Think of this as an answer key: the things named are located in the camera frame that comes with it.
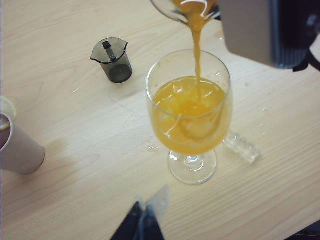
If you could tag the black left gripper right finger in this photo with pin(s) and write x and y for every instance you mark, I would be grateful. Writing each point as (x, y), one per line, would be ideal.
(152, 220)

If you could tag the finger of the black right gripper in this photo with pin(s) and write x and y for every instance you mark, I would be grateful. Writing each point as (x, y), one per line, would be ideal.
(247, 30)

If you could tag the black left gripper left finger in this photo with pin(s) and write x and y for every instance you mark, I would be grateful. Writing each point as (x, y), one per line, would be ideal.
(130, 225)

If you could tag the clear plastic measuring cup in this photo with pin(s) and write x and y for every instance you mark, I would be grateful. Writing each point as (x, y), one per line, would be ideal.
(192, 7)

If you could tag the beige paper cup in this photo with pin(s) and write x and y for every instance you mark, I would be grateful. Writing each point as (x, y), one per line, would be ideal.
(22, 152)

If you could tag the smoky grey measuring cup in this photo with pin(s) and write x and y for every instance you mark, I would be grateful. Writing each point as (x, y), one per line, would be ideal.
(117, 68)

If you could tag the clear stemmed wine glass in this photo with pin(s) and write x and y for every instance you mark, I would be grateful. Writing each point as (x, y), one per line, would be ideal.
(190, 125)

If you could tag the clear ice cube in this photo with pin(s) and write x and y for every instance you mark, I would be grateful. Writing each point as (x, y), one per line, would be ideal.
(243, 147)

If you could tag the yellow lemon slice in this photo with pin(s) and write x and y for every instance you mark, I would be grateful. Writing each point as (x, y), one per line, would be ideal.
(6, 107)

